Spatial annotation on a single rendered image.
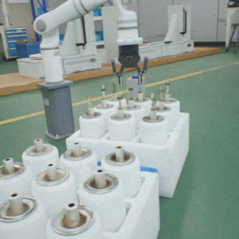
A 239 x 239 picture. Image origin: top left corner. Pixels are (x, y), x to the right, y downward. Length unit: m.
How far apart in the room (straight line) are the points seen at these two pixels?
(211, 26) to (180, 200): 5.88
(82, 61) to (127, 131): 2.41
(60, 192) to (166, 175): 0.43
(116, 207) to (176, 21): 4.24
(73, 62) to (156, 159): 2.46
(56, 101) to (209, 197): 0.87
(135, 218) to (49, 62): 1.03
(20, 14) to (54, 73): 6.02
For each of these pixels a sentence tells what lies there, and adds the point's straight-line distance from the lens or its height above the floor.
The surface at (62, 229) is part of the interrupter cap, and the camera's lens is 0.50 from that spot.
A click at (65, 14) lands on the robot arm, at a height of 0.63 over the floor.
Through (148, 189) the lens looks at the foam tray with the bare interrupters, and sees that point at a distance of 0.71.
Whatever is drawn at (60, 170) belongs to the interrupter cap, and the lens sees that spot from 0.67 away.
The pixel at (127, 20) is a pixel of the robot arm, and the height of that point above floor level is 0.58.
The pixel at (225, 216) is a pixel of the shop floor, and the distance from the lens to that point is 0.94.
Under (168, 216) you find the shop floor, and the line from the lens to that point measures 0.92.
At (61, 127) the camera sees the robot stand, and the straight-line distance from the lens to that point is 1.52.
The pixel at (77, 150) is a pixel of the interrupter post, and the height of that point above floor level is 0.27.
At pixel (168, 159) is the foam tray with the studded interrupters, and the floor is 0.14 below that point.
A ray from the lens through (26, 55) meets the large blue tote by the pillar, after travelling 5.55.
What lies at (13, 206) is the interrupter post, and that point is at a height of 0.26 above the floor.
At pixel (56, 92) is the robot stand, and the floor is 0.26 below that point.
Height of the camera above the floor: 0.56
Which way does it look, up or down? 18 degrees down
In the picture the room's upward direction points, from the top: 4 degrees counter-clockwise
